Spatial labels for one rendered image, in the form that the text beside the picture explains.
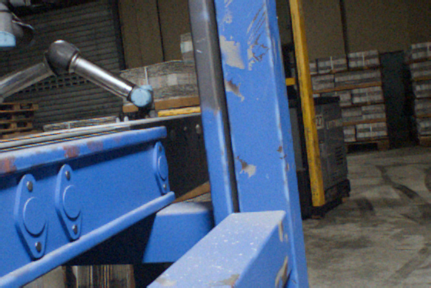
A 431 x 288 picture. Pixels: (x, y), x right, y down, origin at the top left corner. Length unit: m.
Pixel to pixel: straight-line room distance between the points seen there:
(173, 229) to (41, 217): 0.23
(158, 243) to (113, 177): 0.12
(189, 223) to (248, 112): 0.14
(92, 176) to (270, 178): 0.18
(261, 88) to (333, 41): 8.57
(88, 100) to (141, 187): 9.76
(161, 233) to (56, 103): 10.09
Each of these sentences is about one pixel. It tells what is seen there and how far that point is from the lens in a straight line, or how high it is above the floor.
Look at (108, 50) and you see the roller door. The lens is 10.17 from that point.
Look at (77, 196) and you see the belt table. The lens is 0.47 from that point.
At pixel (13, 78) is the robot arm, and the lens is 2.50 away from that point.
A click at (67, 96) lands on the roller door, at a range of 10.56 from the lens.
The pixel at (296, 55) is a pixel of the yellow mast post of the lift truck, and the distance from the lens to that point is 3.69.
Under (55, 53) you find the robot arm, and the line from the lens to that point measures 2.33.
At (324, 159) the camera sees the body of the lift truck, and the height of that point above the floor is 0.37.
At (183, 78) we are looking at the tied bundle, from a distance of 2.84.
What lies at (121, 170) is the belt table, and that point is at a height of 0.76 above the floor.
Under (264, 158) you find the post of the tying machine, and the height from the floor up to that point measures 0.75.
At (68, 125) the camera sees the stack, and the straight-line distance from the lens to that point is 2.49.
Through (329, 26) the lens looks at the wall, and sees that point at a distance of 9.15.
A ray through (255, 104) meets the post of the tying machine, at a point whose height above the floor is 0.81.
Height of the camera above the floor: 0.81
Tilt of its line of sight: 3 degrees down
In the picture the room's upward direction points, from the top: 7 degrees counter-clockwise
